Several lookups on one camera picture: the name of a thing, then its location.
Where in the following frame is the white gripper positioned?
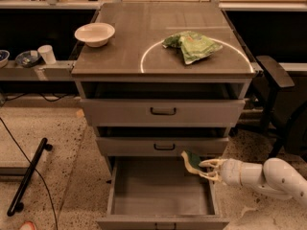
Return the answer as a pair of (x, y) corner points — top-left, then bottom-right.
(199, 158), (243, 186)

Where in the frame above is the green yellow sponge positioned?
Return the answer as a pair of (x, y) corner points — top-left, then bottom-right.
(181, 150), (201, 174)

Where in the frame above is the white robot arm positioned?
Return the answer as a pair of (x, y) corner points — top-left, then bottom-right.
(199, 158), (307, 207)

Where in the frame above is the grey open bottom drawer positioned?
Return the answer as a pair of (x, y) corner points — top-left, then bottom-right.
(97, 157), (229, 230)

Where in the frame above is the grey drawer cabinet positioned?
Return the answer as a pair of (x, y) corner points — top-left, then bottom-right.
(70, 1), (257, 230)

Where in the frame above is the grey middle drawer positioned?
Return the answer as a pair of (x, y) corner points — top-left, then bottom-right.
(96, 137), (228, 156)

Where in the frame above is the grey top drawer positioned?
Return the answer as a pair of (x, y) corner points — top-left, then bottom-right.
(81, 99), (245, 127)

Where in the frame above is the black office chair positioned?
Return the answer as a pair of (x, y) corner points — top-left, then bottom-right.
(252, 56), (307, 161)

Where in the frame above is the green chip bag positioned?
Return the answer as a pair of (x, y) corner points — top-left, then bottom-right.
(162, 31), (223, 65)

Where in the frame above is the white bowl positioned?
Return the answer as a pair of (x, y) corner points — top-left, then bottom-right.
(75, 23), (115, 47)

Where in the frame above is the grey side shelf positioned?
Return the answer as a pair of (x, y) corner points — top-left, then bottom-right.
(0, 60), (75, 81)

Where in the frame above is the red white object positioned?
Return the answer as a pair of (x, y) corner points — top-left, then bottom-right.
(19, 221), (36, 230)

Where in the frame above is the black bar on floor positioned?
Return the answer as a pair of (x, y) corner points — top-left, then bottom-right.
(7, 138), (53, 217)

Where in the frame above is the white paper cup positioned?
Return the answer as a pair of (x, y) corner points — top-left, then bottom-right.
(37, 45), (57, 64)

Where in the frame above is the blue patterned small bowl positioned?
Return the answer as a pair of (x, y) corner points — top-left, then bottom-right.
(15, 50), (41, 68)

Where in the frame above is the blue bowl at edge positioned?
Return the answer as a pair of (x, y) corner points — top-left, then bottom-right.
(0, 50), (10, 67)

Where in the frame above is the black floor cable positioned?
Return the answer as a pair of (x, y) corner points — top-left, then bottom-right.
(0, 117), (59, 230)

